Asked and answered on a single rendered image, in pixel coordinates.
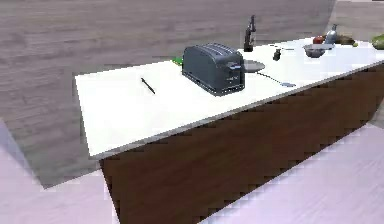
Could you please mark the red apple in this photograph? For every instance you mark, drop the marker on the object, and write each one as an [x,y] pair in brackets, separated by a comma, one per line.
[318,39]

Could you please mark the green lettuce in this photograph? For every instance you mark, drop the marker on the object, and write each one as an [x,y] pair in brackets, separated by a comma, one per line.
[379,41]

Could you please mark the small black shaker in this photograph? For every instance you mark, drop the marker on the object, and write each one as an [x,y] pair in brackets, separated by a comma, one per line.
[277,54]

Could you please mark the grey round plate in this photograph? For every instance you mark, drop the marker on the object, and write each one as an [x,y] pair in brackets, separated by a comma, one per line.
[255,66]

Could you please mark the grey metal bowl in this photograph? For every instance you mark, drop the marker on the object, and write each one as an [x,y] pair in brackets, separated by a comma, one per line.
[315,50]

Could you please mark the black pen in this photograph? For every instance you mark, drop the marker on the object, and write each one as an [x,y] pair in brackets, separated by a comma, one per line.
[147,85]

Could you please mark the dark wine bottle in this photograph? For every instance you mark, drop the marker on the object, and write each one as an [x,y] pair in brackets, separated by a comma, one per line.
[249,36]

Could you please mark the dark grey toaster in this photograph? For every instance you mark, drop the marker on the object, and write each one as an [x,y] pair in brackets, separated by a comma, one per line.
[213,68]

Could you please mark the grey soap bottle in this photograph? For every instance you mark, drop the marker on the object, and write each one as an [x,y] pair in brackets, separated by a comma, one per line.
[331,35]

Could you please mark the brown bread loaf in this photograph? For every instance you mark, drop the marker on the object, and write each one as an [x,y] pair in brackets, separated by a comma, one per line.
[345,40]

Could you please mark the brown counter with white top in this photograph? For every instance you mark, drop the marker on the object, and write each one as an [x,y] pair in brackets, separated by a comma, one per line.
[206,153]

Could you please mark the green flat object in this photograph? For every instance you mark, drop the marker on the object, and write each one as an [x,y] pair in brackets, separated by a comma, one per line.
[178,61]

